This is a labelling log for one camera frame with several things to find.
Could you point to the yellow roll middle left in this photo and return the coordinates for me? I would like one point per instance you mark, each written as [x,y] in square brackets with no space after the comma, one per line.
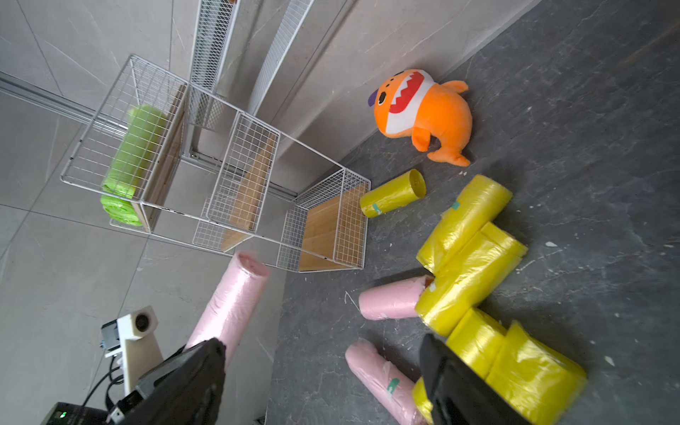
[477,340]

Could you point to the pink roll small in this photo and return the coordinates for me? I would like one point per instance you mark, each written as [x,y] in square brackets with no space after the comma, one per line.
[233,303]

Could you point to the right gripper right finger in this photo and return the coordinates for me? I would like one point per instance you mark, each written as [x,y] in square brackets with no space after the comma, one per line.
[457,393]

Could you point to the yellow roll near shelf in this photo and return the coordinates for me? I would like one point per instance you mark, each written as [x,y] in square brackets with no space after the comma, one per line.
[399,192]

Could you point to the orange shark plush toy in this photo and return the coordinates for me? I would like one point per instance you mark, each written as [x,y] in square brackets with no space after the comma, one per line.
[434,115]

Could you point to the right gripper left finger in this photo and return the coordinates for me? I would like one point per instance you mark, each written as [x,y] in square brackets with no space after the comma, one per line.
[185,389]

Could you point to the green roll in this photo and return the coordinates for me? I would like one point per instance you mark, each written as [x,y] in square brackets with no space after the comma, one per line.
[133,161]
[121,211]

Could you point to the white wire three-tier shelf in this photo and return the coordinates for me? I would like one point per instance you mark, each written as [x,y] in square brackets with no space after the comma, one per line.
[223,180]

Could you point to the white wire wall basket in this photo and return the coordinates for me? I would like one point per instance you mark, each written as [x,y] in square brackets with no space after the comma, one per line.
[239,47]

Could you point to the yellow roll upper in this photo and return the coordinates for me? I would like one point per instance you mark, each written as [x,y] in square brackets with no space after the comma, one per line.
[480,202]

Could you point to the yellow roll middle right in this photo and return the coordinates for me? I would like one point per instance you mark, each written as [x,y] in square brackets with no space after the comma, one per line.
[538,382]

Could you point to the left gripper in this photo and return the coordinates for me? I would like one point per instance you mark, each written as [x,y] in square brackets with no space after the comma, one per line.
[63,413]

